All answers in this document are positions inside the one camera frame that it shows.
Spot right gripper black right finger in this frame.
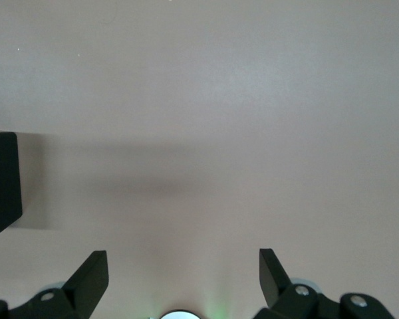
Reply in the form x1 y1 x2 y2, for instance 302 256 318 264
254 248 396 319

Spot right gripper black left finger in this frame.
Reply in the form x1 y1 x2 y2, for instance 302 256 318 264
0 251 109 319

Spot black rectangular plastic box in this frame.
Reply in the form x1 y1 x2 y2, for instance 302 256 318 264
0 131 23 241

